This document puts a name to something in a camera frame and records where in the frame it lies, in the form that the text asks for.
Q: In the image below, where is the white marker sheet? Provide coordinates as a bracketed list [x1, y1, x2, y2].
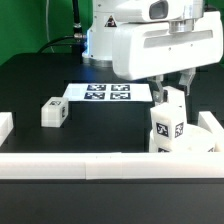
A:
[63, 83, 152, 102]

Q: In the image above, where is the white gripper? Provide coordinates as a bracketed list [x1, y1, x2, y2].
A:
[112, 0, 223, 104]

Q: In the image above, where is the black cable with connector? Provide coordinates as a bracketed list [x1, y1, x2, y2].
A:
[36, 0, 88, 54]

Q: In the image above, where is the white left fence bar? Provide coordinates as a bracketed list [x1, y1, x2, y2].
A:
[0, 112, 14, 147]

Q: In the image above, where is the thin white cable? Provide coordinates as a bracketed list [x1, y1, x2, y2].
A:
[45, 0, 55, 54]

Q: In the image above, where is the white front fence bar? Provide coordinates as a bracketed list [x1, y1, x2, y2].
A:
[0, 152, 224, 180]

